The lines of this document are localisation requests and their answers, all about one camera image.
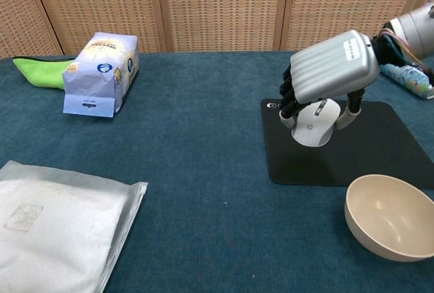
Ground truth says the teal table cloth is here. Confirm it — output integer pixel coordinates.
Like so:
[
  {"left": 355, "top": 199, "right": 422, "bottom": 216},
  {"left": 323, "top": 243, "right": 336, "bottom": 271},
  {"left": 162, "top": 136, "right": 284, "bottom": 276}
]
[{"left": 0, "top": 47, "right": 434, "bottom": 293}]

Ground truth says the beige round bowl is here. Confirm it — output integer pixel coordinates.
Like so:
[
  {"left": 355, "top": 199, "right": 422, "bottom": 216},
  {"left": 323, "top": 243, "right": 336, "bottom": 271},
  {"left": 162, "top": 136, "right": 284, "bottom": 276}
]
[{"left": 344, "top": 174, "right": 434, "bottom": 262}]

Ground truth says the woven wooden folding screen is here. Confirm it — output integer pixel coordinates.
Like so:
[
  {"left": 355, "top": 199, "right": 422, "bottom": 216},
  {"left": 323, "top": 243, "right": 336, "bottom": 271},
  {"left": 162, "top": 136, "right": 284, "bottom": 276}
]
[{"left": 0, "top": 0, "right": 434, "bottom": 59}]

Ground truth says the light blue drink can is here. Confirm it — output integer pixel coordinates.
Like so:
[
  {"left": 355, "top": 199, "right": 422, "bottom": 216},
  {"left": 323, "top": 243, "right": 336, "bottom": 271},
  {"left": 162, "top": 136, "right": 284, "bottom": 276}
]
[{"left": 379, "top": 62, "right": 434, "bottom": 100}]

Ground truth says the white wireless computer mouse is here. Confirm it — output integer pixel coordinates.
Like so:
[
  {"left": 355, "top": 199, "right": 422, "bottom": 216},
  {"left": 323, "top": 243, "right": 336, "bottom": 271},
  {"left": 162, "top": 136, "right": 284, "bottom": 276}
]
[{"left": 291, "top": 98, "right": 341, "bottom": 147}]

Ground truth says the green cloth pouch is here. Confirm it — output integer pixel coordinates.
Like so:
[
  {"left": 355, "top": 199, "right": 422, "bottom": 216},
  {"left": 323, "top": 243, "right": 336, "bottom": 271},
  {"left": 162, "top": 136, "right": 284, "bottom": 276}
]
[{"left": 12, "top": 56, "right": 77, "bottom": 90}]

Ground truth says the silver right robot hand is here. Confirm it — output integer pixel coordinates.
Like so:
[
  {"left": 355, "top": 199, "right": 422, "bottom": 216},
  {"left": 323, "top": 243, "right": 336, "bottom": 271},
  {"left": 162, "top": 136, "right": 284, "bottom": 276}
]
[{"left": 278, "top": 29, "right": 380, "bottom": 130}]

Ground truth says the white frosted plastic package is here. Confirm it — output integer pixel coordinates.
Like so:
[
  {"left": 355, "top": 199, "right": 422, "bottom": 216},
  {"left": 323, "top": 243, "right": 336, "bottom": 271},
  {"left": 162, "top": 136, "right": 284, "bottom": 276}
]
[{"left": 0, "top": 160, "right": 149, "bottom": 293}]

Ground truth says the lavender paper food bag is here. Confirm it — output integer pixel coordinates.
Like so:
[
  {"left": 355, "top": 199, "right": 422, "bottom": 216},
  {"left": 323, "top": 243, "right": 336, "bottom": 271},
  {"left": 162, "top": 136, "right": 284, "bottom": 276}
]
[{"left": 62, "top": 32, "right": 140, "bottom": 117}]

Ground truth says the black square mouse pad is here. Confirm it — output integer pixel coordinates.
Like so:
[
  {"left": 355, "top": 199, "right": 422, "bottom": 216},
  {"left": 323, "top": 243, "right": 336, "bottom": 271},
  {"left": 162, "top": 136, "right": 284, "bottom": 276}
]
[{"left": 260, "top": 98, "right": 434, "bottom": 187}]

